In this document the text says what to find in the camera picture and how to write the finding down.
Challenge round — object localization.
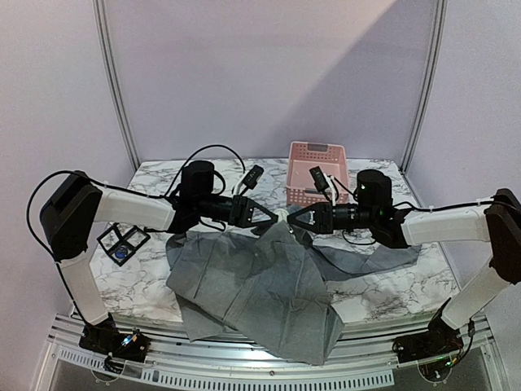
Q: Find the black frame display box pair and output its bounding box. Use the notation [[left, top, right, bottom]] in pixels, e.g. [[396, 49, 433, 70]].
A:
[[97, 223, 151, 267]]

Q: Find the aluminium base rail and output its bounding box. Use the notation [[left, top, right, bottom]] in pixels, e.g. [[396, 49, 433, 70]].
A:
[[34, 315, 508, 390]]

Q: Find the right aluminium corner post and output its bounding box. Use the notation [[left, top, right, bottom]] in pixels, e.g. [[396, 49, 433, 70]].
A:
[[399, 0, 448, 175]]

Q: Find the round green orange badge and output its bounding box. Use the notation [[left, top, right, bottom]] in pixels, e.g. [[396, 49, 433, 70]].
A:
[[274, 209, 289, 222]]

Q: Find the round blue badge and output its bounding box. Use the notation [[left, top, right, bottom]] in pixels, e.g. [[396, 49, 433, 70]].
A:
[[114, 248, 128, 260]]

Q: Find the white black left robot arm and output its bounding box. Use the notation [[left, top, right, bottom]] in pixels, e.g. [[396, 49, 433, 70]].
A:
[[40, 160, 278, 371]]

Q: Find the grey button-up shirt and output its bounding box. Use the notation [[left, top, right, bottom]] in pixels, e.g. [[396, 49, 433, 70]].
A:
[[166, 222, 420, 365]]

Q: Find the pink perforated plastic basket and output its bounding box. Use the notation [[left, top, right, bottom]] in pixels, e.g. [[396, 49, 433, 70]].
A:
[[286, 141, 350, 207]]

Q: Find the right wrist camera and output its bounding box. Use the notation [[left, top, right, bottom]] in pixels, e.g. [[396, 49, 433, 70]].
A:
[[309, 166, 339, 206]]

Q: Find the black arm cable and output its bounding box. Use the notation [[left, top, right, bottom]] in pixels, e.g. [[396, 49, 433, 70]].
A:
[[25, 143, 247, 261], [333, 174, 501, 245]]

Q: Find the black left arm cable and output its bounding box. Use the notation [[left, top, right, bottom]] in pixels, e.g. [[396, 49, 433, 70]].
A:
[[25, 143, 247, 261]]

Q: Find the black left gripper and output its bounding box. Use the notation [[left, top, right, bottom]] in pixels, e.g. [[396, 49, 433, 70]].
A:
[[195, 194, 278, 228]]

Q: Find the aluminium corner post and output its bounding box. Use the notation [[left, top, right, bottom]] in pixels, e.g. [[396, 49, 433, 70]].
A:
[[399, 0, 448, 175], [93, 0, 141, 171]]

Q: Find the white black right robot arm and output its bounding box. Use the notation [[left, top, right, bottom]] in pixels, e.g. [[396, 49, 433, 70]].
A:
[[287, 169, 520, 368]]

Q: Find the left aluminium corner post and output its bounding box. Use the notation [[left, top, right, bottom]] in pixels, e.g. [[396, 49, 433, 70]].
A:
[[93, 0, 141, 171]]

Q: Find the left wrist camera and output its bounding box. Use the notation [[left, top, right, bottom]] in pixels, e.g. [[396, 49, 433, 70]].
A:
[[232, 165, 264, 196]]

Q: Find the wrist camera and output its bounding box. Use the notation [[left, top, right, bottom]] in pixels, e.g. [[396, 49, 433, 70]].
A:
[[232, 165, 264, 196], [309, 166, 339, 206]]

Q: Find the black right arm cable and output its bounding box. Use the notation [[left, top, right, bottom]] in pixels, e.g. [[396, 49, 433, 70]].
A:
[[333, 174, 501, 245]]

